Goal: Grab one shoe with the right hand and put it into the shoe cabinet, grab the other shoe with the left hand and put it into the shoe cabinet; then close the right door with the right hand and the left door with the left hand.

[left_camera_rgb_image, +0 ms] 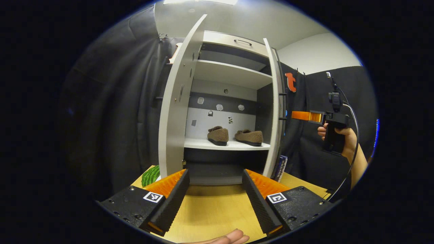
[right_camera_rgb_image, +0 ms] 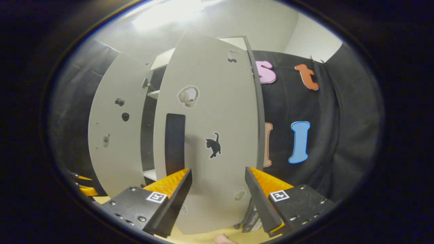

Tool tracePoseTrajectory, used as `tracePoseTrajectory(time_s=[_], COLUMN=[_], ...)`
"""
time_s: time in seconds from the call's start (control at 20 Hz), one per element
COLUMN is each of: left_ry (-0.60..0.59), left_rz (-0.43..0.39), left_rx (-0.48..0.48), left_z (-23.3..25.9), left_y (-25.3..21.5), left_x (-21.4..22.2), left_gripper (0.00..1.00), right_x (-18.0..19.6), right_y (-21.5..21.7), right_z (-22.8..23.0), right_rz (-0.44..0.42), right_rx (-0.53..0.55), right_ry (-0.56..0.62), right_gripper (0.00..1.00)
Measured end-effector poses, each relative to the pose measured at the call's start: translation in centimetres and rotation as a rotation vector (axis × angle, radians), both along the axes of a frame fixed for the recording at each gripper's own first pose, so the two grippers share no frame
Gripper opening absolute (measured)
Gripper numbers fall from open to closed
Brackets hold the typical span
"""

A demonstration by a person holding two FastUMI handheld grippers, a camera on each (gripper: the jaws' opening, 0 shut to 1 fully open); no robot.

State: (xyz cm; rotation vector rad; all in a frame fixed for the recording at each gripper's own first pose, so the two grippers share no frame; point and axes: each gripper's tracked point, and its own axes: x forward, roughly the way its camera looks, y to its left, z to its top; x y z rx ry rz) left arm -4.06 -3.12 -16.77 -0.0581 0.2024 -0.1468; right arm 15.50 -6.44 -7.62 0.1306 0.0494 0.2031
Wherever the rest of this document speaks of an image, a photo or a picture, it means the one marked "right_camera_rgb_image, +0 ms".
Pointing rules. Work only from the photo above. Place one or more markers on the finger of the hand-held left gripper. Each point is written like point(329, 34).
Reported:
point(81, 177)
point(89, 191)

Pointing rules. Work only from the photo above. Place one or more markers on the white cabinet shelf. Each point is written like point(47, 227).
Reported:
point(153, 94)
point(150, 174)

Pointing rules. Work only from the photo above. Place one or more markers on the metal door hinge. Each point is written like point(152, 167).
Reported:
point(146, 83)

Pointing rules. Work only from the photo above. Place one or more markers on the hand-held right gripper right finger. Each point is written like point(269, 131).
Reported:
point(260, 200)

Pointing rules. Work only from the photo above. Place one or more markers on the dark labelled box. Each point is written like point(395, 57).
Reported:
point(251, 217)

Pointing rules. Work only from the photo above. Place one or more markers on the black backdrop cloth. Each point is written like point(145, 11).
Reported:
point(339, 135)
point(74, 95)

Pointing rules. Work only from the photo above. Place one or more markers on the white shoe cabinet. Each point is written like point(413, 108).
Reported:
point(259, 118)

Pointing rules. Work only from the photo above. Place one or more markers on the white cabinet door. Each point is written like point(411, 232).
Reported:
point(217, 112)
point(115, 159)

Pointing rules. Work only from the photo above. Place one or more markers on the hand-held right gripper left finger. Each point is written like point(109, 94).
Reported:
point(176, 198)

